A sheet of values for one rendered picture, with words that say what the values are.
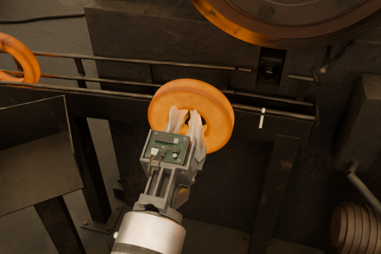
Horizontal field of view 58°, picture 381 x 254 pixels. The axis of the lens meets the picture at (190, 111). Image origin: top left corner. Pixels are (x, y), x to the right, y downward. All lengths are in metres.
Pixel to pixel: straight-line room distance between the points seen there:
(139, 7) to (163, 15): 0.08
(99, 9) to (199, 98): 0.44
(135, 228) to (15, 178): 0.50
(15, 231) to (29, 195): 0.73
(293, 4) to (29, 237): 1.29
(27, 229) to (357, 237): 1.18
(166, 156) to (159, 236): 0.11
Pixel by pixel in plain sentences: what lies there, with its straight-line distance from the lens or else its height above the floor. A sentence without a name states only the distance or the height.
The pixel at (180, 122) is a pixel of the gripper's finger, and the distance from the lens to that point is 0.59.
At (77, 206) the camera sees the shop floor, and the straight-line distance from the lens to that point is 1.56.
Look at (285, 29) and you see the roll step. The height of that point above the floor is 0.93.
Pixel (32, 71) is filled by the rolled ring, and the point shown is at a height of 0.70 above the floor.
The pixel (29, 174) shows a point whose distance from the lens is 0.91.
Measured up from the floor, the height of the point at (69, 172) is 0.61.
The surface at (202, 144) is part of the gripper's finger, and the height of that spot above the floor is 0.83.
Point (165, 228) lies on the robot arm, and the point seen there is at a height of 0.84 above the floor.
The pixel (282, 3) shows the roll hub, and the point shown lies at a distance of 0.59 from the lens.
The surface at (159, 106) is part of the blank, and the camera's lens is 0.60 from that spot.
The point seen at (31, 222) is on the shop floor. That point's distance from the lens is 1.58.
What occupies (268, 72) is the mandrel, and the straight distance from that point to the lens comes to 0.89.
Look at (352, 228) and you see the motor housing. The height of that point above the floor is 0.52.
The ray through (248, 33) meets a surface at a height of 0.91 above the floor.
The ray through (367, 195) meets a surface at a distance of 0.90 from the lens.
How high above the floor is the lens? 1.25
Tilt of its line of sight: 42 degrees down
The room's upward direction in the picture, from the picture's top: straight up
